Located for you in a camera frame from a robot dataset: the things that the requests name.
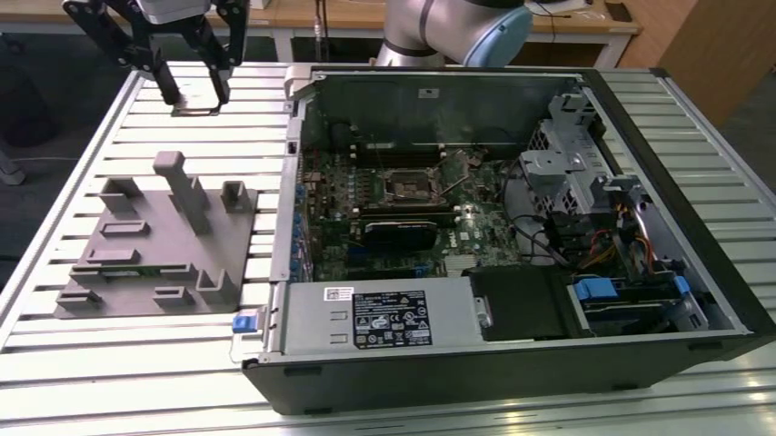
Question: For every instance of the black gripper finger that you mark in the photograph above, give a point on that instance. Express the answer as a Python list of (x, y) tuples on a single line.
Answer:
[(167, 86), (222, 88)]

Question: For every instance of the silver CPU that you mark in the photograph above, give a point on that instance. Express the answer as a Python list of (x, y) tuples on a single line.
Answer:
[(194, 112)]

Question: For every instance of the CPU socket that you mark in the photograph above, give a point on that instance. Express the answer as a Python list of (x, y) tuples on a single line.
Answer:
[(415, 184)]

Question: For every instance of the grey case hinge block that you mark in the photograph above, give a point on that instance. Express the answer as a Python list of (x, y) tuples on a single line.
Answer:
[(297, 79)]

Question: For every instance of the wooden desk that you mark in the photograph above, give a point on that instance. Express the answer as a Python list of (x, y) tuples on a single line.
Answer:
[(291, 20)]

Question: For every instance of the grey stand foot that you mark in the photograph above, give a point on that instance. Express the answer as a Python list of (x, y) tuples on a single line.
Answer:
[(12, 175)]

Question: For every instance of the black RAM slot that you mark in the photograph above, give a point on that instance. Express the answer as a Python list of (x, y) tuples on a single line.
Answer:
[(418, 147), (399, 152), (406, 213), (449, 218), (399, 157), (406, 208), (406, 203)]

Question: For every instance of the grey parts rack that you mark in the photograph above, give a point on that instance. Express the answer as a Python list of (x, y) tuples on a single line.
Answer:
[(158, 236)]

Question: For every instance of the green RAM stick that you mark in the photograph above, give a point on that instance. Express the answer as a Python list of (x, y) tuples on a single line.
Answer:
[(130, 271)]

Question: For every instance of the black graphics card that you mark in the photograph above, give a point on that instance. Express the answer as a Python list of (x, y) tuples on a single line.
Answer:
[(397, 236)]

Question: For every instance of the blue case latch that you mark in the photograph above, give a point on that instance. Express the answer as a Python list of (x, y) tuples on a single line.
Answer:
[(242, 323)]

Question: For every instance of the green motherboard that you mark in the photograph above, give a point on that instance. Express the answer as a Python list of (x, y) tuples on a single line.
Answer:
[(485, 218)]

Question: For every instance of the grey power supply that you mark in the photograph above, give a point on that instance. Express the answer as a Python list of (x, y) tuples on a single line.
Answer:
[(315, 318)]

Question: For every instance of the silver chipset heatsink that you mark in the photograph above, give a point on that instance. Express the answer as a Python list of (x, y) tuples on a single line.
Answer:
[(461, 265)]

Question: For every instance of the metal drive cage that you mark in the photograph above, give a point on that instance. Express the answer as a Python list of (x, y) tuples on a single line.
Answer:
[(545, 163)]

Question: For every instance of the small black box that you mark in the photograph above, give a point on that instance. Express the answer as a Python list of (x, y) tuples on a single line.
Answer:
[(620, 11)]

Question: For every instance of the black plastic shroud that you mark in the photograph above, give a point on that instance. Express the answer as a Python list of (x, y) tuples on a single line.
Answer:
[(521, 304)]

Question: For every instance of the black PC case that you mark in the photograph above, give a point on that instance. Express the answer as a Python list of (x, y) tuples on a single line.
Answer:
[(425, 386)]

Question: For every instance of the silver metal support bar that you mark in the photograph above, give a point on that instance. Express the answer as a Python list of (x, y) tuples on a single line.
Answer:
[(657, 236)]

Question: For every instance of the wooden cabinet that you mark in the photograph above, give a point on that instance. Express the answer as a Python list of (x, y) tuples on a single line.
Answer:
[(715, 54)]

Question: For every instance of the black hard disk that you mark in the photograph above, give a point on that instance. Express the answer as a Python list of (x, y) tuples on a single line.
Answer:
[(624, 318)]

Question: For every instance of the small blue latch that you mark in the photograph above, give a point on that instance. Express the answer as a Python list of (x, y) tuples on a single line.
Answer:
[(680, 286)]

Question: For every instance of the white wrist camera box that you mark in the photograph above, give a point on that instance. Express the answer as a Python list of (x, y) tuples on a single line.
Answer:
[(170, 11)]

